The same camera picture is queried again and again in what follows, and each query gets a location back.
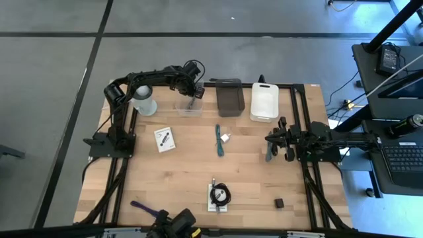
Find black device with yellow tag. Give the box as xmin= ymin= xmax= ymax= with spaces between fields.
xmin=145 ymin=208 xmax=202 ymax=238

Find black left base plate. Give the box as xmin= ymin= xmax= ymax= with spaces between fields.
xmin=83 ymin=132 xmax=136 ymax=159

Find dark grey translucent bin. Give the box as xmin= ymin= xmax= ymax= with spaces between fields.
xmin=215 ymin=78 xmax=246 ymax=118

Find black stand pole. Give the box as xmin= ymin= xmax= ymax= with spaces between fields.
xmin=362 ymin=0 xmax=423 ymax=54

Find white card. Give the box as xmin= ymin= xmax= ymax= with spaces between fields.
xmin=207 ymin=183 xmax=229 ymax=213

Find purple-blue braided cable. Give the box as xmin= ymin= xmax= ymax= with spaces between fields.
xmin=130 ymin=200 xmax=159 ymax=219

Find clear plastic bin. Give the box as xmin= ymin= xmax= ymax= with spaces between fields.
xmin=174 ymin=79 xmax=204 ymax=118

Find black power brick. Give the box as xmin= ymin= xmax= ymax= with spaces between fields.
xmin=375 ymin=44 xmax=399 ymax=77

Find black left frame rails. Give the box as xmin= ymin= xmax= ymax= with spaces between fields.
xmin=79 ymin=108 xmax=138 ymax=225

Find white plastic bin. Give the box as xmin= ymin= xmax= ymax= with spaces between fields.
xmin=249 ymin=82 xmax=280 ymax=123

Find black frame cross bar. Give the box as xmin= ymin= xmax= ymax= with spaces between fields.
xmin=202 ymin=81 xmax=298 ymax=89

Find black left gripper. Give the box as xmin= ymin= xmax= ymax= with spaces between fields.
xmin=170 ymin=71 xmax=205 ymax=110

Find black laptop keyboard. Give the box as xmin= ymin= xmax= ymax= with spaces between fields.
xmin=379 ymin=141 xmax=423 ymax=190

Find black desk foot beam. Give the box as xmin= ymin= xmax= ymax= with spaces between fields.
xmin=335 ymin=105 xmax=376 ymax=133

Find white paper sheet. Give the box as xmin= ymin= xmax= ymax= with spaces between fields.
xmin=328 ymin=118 xmax=351 ymax=157

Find grey chair leg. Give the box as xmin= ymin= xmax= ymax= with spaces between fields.
xmin=0 ymin=143 xmax=26 ymax=160

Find black drink can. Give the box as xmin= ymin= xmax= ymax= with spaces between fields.
xmin=386 ymin=114 xmax=423 ymax=139

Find black table edge bar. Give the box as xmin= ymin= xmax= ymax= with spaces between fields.
xmin=0 ymin=223 xmax=423 ymax=238

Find silver metal bracket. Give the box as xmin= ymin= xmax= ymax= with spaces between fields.
xmin=102 ymin=226 xmax=143 ymax=238
xmin=286 ymin=230 xmax=325 ymax=238

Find black cable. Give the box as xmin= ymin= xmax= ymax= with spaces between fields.
xmin=209 ymin=178 xmax=232 ymax=212

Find black laptop desk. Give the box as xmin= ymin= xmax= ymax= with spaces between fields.
xmin=362 ymin=118 xmax=423 ymax=198

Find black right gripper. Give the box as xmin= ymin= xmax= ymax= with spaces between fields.
xmin=264 ymin=117 xmax=302 ymax=163

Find floor power strip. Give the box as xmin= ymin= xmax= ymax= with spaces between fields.
xmin=342 ymin=99 xmax=366 ymax=112

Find black side desk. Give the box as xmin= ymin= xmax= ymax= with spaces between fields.
xmin=351 ymin=42 xmax=423 ymax=120

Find white thin rod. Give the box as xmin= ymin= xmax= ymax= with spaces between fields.
xmin=365 ymin=53 xmax=423 ymax=99

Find black frame rails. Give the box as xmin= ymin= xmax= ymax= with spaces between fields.
xmin=79 ymin=108 xmax=138 ymax=225
xmin=289 ymin=83 xmax=351 ymax=231

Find black right frame rails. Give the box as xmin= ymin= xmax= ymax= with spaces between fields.
xmin=289 ymin=83 xmax=351 ymax=231

